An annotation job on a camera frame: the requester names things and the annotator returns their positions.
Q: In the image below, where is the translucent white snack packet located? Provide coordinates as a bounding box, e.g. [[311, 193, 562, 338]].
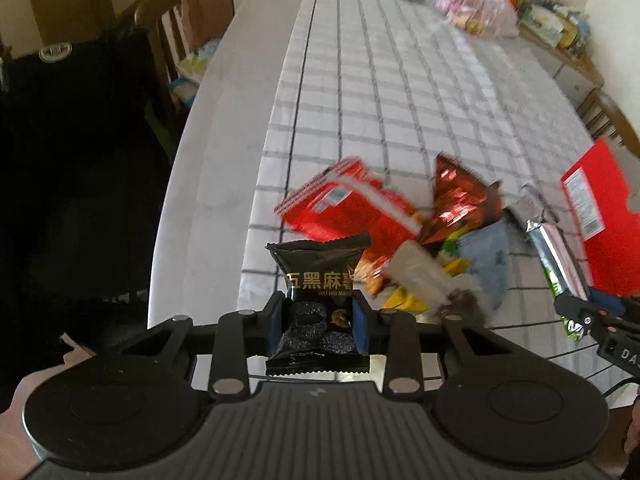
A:
[[387, 240, 488, 321]]

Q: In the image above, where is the black cloth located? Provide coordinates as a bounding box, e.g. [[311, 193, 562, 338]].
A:
[[0, 25, 173, 393]]

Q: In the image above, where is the clutter of small household things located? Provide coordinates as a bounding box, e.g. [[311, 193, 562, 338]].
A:
[[492, 0, 594, 57]]

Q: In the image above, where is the red snack bag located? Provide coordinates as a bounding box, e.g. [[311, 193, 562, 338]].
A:
[[275, 156, 421, 268]]

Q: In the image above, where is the yellow snack packet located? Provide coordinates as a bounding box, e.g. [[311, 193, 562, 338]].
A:
[[380, 282, 433, 315]]

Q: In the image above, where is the white cabinet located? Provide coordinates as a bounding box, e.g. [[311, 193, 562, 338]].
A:
[[517, 22, 607, 107]]

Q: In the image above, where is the brown towel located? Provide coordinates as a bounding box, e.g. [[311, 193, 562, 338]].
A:
[[179, 0, 237, 55]]

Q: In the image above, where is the light blue snack packet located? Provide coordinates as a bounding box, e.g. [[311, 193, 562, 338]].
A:
[[457, 220, 511, 311]]

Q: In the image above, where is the silver green striped packet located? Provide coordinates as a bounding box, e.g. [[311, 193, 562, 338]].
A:
[[517, 184, 590, 342]]

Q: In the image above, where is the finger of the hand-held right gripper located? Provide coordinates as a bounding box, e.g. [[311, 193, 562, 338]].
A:
[[553, 288, 624, 332]]

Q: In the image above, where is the red cardboard box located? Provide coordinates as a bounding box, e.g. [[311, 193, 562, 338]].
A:
[[560, 137, 640, 295]]

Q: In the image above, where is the black snack packet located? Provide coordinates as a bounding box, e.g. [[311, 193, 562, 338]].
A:
[[265, 232, 372, 377]]

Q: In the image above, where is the plastic bag with pink contents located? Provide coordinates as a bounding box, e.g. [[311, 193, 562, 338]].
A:
[[432, 0, 519, 37]]

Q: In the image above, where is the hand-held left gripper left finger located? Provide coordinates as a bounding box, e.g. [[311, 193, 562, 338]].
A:
[[122, 291, 286, 402]]

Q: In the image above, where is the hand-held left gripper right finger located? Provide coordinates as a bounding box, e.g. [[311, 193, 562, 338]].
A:
[[352, 291, 505, 396]]

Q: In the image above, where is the white green bag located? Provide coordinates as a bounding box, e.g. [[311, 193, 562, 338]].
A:
[[169, 39, 222, 107]]

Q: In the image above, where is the wooden chair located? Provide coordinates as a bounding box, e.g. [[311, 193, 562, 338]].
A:
[[575, 87, 640, 157], [134, 0, 262, 128]]

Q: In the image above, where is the brown foil snack packet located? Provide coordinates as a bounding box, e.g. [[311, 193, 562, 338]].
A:
[[419, 154, 503, 246]]

